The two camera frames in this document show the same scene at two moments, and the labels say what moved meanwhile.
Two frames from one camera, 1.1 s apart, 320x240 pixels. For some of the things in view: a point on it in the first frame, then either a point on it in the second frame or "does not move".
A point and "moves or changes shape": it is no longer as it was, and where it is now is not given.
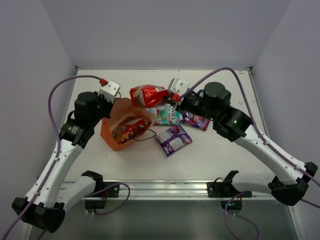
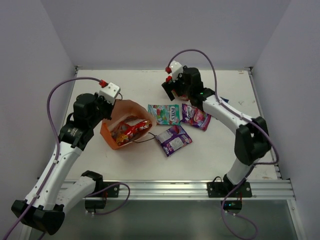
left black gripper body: [107, 107] does not move
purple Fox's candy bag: [195, 121] does not move
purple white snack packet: [173, 139] does not move
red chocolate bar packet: [148, 96] moves or changes shape
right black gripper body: [193, 104] to [177, 84]
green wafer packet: [166, 114] does not move
